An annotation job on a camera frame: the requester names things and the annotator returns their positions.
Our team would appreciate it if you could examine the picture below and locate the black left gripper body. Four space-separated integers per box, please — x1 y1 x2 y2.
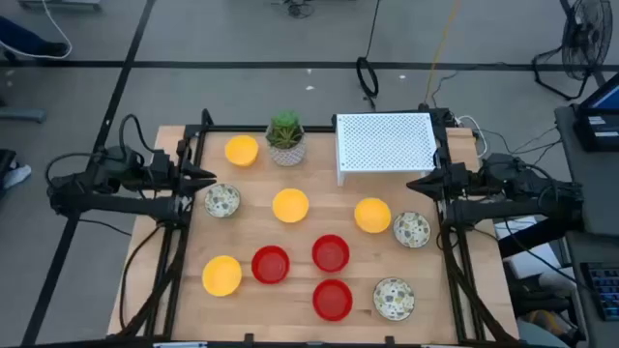
143 149 185 195

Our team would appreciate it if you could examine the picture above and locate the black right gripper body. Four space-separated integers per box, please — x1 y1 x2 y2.
441 160 486 200

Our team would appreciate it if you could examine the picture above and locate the speckled terrazzo mini bowl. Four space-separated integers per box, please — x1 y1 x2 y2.
392 211 432 249
203 182 242 219
371 275 417 322

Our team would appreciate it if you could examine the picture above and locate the yellow plastic mini bowl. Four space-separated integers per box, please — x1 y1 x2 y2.
201 254 244 298
223 133 260 168
271 187 310 224
353 196 393 235

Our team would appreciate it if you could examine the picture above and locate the red plastic mini bowl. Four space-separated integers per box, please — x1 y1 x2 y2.
311 278 354 323
310 233 351 274
251 245 291 285

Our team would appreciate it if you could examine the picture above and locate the white perforated metal shelf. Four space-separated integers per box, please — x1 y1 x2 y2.
331 112 439 188

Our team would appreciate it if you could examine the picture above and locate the succulent in triangle-pattern pot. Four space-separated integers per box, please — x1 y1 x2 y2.
264 109 308 168

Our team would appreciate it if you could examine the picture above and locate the grey desk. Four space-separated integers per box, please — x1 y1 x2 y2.
553 103 619 238

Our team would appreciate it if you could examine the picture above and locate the black box with labels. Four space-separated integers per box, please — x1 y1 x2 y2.
573 108 619 154

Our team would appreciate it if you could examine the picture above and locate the person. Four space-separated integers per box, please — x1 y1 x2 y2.
0 148 33 190
0 14 72 62

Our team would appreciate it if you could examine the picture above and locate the grey floor base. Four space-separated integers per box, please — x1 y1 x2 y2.
0 106 47 125

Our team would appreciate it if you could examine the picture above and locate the open laptop screen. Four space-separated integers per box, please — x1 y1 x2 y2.
577 71 619 115

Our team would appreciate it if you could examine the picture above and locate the black keyboard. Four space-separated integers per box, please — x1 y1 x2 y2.
582 262 619 323

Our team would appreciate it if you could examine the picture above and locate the black floor fan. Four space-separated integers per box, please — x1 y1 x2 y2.
531 0 615 102

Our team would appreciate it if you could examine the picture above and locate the white power cable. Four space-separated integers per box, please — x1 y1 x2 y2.
454 114 490 160

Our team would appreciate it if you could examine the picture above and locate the black aluminium table frame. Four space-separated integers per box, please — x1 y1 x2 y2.
108 106 521 348

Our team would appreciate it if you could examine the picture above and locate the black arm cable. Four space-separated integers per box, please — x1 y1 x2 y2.
118 113 159 156

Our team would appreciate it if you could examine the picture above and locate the black coiled hanging cable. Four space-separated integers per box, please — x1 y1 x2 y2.
355 0 383 111

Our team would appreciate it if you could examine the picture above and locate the yellow hanging cable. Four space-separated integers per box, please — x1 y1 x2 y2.
424 0 463 105

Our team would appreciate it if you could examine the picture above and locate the white floor cable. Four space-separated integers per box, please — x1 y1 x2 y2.
0 0 74 62

